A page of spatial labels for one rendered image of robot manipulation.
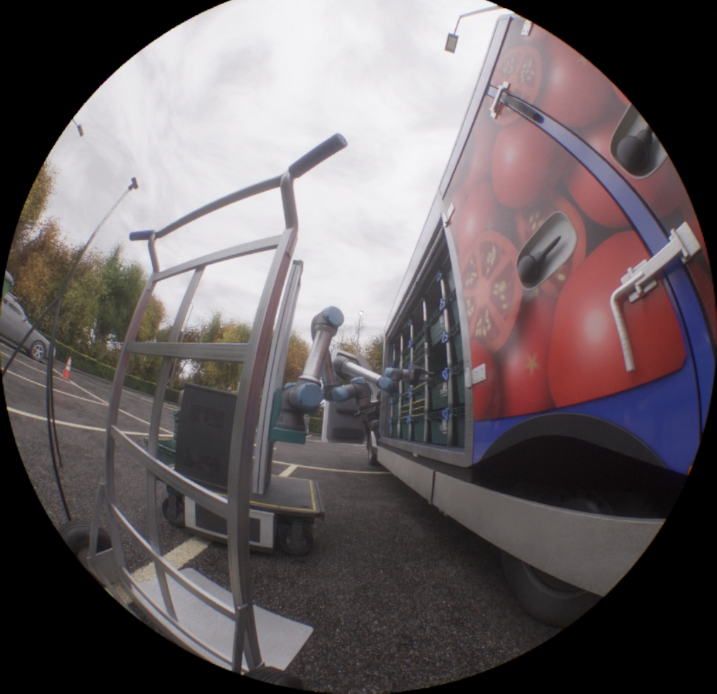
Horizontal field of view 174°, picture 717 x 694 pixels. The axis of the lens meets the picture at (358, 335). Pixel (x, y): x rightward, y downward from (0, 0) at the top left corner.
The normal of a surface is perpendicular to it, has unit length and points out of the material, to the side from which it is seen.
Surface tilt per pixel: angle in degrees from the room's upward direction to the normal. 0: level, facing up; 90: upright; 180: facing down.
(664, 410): 90
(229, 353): 90
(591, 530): 90
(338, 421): 90
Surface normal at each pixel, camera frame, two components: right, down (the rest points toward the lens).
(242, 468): 0.97, -0.01
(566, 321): -0.99, -0.11
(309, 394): 0.57, -0.14
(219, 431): 0.22, -0.36
